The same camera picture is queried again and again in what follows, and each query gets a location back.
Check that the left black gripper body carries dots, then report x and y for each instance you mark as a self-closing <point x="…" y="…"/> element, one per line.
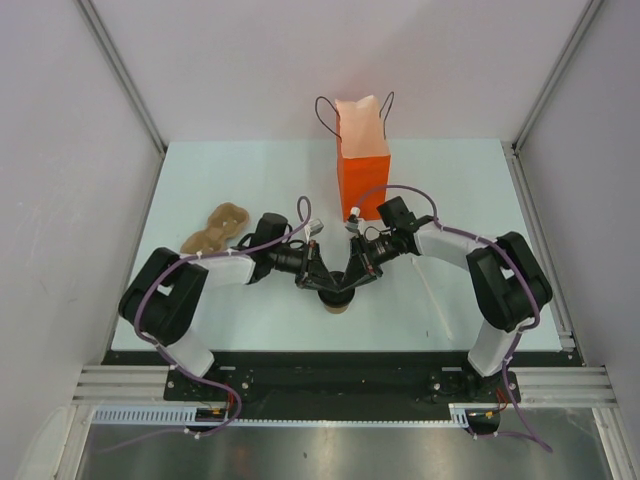
<point x="308" y="262"/>

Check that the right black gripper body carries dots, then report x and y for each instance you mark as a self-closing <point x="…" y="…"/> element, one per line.
<point x="373" y="254"/>

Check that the black plastic cup lid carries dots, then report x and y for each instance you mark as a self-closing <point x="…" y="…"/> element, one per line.
<point x="336" y="300"/>

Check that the brown paper coffee cup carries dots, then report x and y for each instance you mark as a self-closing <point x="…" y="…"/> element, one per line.
<point x="336" y="309"/>

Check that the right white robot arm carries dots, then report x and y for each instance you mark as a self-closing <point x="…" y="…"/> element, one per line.
<point x="510" y="286"/>

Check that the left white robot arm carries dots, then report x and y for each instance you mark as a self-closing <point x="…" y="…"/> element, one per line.
<point x="161" y="301"/>

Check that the white wrapped straw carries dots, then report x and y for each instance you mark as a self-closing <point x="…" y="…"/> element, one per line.
<point x="443" y="320"/>

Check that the orange paper bag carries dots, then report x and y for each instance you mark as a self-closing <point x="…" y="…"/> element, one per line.
<point x="362" y="150"/>

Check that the brown pulp cup carrier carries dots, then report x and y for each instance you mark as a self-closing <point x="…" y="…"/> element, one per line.
<point x="225" y="223"/>

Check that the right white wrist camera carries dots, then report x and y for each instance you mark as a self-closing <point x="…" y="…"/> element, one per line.
<point x="354" y="222"/>

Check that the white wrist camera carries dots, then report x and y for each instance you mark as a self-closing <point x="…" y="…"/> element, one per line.
<point x="354" y="222"/>
<point x="313" y="227"/>

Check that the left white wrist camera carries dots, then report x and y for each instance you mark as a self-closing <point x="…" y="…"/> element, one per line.
<point x="313" y="227"/>

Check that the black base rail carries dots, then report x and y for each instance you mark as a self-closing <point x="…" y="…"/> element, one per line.
<point x="318" y="386"/>

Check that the white slotted cable duct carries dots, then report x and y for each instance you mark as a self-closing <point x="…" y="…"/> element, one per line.
<point x="205" y="417"/>

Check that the right aluminium frame post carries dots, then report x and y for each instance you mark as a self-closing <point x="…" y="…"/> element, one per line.
<point x="559" y="69"/>

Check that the aluminium frame post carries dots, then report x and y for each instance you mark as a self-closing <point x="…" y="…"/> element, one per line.
<point x="114" y="60"/>
<point x="559" y="69"/>

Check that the left aluminium frame post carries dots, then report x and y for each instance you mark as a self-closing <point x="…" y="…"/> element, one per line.
<point x="114" y="60"/>

